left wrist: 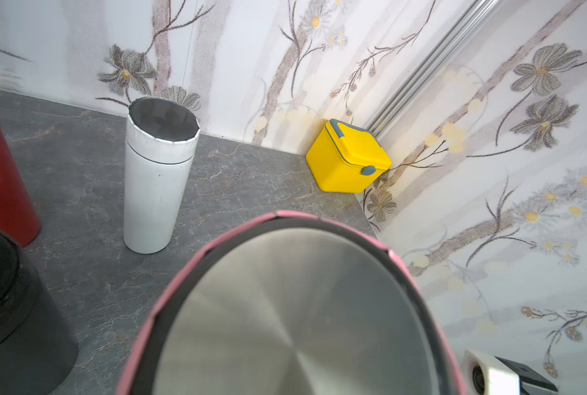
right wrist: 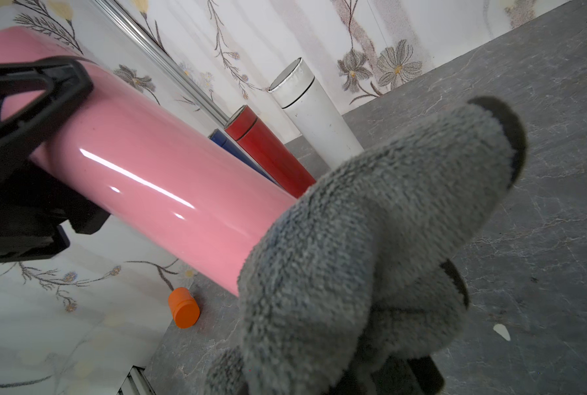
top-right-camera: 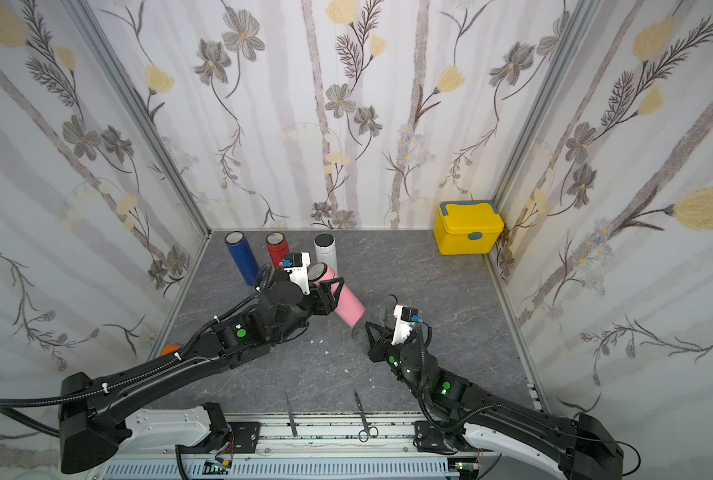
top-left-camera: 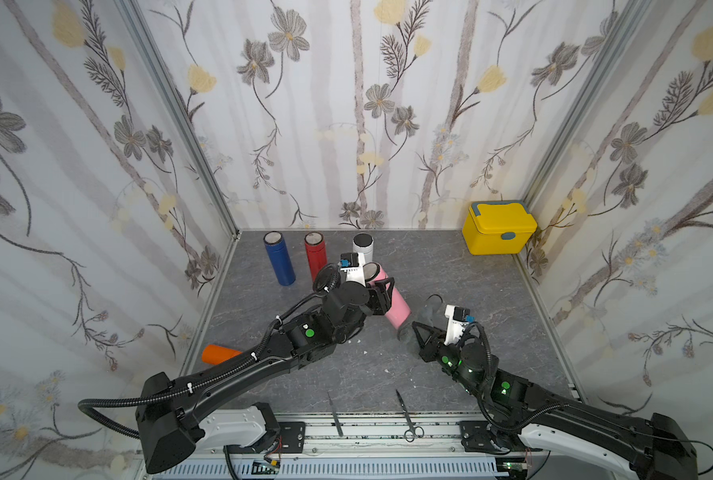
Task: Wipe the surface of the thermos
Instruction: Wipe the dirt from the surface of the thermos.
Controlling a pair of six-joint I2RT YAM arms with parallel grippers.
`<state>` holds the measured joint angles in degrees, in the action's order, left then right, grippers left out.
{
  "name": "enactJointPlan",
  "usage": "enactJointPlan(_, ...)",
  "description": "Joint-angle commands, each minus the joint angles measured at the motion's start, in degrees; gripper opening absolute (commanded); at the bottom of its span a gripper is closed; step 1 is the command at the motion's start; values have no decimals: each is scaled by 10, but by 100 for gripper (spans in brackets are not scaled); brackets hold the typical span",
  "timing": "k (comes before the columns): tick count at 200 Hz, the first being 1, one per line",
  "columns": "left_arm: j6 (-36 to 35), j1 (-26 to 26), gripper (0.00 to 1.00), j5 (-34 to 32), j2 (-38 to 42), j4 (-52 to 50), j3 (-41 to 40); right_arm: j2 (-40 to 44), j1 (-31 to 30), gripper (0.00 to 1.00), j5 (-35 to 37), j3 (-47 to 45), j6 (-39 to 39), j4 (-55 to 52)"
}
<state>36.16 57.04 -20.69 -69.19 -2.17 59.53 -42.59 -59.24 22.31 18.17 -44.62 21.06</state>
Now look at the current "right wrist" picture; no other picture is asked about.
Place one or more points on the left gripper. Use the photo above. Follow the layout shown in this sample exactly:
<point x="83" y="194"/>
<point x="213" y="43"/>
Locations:
<point x="33" y="203"/>

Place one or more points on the pink thermos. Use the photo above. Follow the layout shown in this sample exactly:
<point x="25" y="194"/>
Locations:
<point x="157" y="174"/>

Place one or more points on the blue thermos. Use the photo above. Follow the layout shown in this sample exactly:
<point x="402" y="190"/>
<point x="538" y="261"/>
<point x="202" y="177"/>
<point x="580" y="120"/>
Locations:
<point x="223" y="141"/>

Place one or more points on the red thermos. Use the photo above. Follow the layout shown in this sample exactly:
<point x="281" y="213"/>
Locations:
<point x="247" y="129"/>

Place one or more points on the white thermos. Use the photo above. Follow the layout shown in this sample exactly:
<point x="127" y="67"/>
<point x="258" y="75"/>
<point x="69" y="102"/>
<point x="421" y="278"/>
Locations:
<point x="300" y="95"/>

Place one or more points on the grey cloth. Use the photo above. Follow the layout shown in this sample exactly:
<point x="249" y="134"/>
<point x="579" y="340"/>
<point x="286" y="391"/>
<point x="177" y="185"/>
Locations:
<point x="352" y="290"/>

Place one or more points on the orange cap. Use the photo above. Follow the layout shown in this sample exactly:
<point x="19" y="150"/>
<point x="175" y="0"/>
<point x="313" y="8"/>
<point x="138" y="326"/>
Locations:
<point x="184" y="308"/>

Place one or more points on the aluminium front rail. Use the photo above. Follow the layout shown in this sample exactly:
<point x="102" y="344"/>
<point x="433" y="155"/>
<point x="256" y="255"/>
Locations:
<point x="135" y="383"/>

